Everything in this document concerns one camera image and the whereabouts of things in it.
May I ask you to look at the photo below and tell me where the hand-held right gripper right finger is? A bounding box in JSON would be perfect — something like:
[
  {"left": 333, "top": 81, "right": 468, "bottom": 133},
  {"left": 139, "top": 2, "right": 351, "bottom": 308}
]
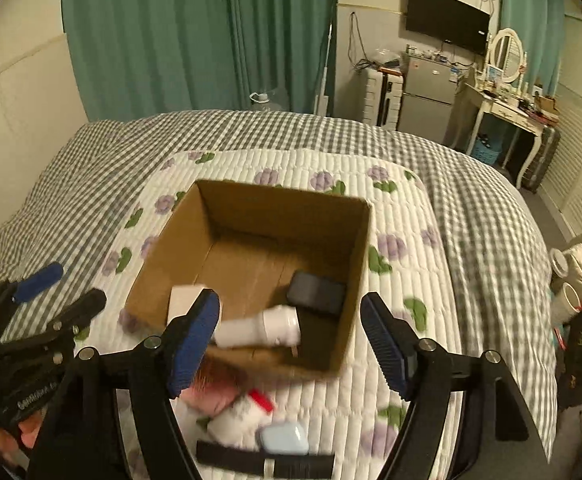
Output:
[{"left": 360, "top": 292, "right": 550, "bottom": 480}]

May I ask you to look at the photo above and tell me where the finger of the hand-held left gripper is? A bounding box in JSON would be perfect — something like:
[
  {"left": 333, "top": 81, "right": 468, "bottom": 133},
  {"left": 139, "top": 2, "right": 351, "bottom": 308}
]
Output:
[
  {"left": 0, "top": 261, "right": 65, "bottom": 343},
  {"left": 0, "top": 288, "right": 108, "bottom": 361}
]

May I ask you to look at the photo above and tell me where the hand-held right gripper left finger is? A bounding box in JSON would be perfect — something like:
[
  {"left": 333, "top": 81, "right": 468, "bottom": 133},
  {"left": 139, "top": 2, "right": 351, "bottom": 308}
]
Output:
[{"left": 26, "top": 289, "right": 222, "bottom": 480}]

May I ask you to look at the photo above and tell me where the white plastic bottle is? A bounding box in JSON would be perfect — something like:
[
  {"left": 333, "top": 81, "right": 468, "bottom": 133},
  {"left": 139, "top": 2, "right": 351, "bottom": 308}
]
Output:
[{"left": 214, "top": 304, "right": 302, "bottom": 349}]

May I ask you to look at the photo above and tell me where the brown cardboard box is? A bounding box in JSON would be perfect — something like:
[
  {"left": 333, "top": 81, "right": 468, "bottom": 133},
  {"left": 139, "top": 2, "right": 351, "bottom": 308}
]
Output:
[{"left": 125, "top": 179, "right": 373, "bottom": 380}]

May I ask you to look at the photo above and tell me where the person's left hand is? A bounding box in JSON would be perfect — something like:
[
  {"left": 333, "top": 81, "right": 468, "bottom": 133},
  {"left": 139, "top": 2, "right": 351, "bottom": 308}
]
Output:
[{"left": 0, "top": 407, "right": 48, "bottom": 467}]

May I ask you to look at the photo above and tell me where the small white box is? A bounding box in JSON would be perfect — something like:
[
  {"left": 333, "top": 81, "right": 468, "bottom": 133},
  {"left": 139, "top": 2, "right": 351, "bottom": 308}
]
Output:
[{"left": 167, "top": 284, "right": 216, "bottom": 325}]

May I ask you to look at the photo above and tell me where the pink soft item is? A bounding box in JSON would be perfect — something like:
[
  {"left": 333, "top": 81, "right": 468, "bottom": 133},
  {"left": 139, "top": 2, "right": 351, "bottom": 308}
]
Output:
[{"left": 181, "top": 357, "right": 250, "bottom": 416}]

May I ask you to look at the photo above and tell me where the white bottle with red cap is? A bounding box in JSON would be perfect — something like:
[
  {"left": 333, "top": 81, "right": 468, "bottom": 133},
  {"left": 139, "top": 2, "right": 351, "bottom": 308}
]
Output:
[{"left": 206, "top": 389, "right": 276, "bottom": 446}]

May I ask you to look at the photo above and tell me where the black rectangular case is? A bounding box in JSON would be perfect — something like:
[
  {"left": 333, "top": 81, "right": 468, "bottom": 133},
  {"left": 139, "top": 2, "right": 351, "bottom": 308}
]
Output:
[{"left": 286, "top": 270, "right": 348, "bottom": 317}]

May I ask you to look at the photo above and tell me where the light blue case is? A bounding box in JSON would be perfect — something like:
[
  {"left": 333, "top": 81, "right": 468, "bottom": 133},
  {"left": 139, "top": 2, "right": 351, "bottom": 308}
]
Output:
[{"left": 257, "top": 422, "right": 310, "bottom": 456}]

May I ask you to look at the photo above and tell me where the black rectangular bar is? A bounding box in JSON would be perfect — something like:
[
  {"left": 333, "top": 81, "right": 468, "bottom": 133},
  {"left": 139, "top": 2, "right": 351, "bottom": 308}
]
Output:
[{"left": 196, "top": 440, "right": 336, "bottom": 480}]

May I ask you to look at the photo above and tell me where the grey checked blanket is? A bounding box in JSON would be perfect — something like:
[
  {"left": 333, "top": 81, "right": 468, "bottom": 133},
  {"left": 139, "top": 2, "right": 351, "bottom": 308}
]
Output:
[{"left": 0, "top": 110, "right": 559, "bottom": 461}]

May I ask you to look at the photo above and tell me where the white paper cup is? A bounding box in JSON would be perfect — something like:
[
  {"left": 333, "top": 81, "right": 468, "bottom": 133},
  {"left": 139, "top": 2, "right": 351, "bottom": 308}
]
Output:
[
  {"left": 551, "top": 249, "right": 572, "bottom": 279},
  {"left": 560, "top": 282, "right": 582, "bottom": 319}
]

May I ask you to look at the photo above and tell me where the white floral quilted mat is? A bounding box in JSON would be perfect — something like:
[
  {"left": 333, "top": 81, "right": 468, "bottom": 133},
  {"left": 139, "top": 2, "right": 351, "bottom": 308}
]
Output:
[{"left": 88, "top": 150, "right": 464, "bottom": 480}]

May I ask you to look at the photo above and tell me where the blue plastic basket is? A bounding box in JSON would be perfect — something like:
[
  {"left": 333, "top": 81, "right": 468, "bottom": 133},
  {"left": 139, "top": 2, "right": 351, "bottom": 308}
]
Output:
[{"left": 471, "top": 135, "right": 504, "bottom": 164}]

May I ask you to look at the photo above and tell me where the dark suitcase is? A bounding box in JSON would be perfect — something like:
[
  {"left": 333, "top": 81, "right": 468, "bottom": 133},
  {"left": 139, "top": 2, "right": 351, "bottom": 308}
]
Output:
[{"left": 523, "top": 125, "right": 562, "bottom": 194}]

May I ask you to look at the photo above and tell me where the white ribbed suitcase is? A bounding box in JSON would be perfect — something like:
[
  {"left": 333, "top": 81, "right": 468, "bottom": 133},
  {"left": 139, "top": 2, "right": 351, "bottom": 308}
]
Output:
[{"left": 361, "top": 67, "right": 404, "bottom": 128}]

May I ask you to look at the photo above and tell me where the clear water jug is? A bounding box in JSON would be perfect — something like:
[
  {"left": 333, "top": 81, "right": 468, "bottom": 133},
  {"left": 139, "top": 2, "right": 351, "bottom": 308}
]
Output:
[{"left": 249, "top": 87, "right": 292, "bottom": 112}]

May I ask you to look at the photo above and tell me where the silver fridge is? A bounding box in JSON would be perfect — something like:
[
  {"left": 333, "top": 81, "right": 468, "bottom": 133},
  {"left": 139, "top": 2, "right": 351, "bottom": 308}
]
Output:
[{"left": 397, "top": 52, "right": 465, "bottom": 144}]

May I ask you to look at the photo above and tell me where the white vanity table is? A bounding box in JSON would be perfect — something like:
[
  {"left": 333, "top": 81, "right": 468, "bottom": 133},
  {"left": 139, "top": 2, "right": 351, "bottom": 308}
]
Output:
[{"left": 453, "top": 81, "right": 546, "bottom": 189}]

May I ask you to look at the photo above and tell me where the white mop pole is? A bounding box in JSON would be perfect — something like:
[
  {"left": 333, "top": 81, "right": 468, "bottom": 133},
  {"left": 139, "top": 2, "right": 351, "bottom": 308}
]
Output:
[{"left": 313, "top": 22, "right": 334, "bottom": 116}]

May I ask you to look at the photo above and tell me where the wide green curtain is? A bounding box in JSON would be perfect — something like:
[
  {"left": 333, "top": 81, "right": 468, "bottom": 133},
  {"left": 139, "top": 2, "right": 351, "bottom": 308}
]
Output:
[{"left": 61, "top": 0, "right": 340, "bottom": 123}]

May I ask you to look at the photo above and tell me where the oval white mirror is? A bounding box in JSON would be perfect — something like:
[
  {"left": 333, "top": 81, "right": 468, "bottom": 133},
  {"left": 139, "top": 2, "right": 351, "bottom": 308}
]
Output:
[{"left": 486, "top": 27, "right": 527, "bottom": 86}]

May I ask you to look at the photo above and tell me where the narrow green curtain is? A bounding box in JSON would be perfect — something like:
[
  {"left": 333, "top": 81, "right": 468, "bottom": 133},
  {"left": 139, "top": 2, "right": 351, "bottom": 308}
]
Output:
[{"left": 498, "top": 0, "right": 568, "bottom": 97}]

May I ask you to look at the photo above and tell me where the black hanging cable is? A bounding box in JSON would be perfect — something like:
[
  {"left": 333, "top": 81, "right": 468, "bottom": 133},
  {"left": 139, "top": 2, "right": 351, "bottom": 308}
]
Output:
[{"left": 348, "top": 10, "right": 378, "bottom": 72}]

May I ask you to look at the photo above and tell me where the black wall television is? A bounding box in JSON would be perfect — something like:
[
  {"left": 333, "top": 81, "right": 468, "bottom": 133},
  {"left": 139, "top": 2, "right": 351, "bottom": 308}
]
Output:
[{"left": 405, "top": 0, "right": 492, "bottom": 57}]

